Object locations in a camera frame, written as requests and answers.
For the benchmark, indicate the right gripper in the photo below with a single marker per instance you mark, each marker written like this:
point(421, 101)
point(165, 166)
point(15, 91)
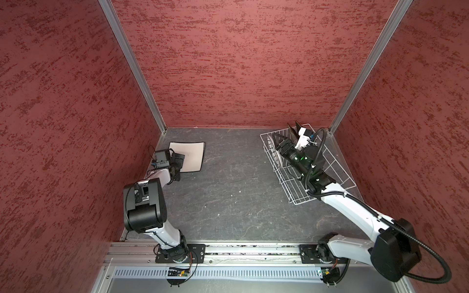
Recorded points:
point(283, 144)

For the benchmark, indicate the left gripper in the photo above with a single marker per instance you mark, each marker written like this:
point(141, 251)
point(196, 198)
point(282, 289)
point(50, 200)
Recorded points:
point(179, 161)

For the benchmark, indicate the floral square plate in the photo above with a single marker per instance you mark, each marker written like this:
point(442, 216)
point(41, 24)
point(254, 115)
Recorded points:
point(293, 133)

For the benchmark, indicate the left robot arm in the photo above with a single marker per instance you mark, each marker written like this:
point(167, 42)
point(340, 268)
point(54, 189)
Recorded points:
point(145, 210)

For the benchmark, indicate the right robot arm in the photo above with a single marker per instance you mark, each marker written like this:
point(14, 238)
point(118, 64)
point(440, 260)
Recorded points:
point(390, 245)

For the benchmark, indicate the white round bowl plate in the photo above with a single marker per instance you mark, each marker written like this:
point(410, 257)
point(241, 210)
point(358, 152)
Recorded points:
point(277, 158)

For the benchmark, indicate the black plate yellow rim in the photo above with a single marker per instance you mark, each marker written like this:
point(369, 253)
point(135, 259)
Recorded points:
point(299, 128)

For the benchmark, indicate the left corner aluminium profile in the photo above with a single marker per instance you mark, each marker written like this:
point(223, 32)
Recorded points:
point(116, 26)

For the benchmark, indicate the corner aluminium profile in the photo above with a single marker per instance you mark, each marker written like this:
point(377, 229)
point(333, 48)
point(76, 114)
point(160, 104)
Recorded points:
point(116, 26)
point(395, 18)

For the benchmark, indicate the right corner aluminium profile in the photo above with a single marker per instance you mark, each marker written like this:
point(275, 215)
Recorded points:
point(395, 18)

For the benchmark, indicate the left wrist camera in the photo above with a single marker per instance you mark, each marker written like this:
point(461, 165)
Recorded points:
point(161, 159)

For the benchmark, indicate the white wire dish rack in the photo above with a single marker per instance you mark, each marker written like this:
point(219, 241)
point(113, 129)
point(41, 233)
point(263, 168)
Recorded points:
point(300, 189)

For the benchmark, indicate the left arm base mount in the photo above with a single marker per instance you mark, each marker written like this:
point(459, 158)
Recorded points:
point(183, 254)

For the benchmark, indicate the aluminium front rail frame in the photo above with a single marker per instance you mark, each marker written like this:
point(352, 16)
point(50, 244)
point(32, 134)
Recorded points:
point(232, 267)

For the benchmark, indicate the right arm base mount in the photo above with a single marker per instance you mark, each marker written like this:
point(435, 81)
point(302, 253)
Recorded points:
point(318, 254)

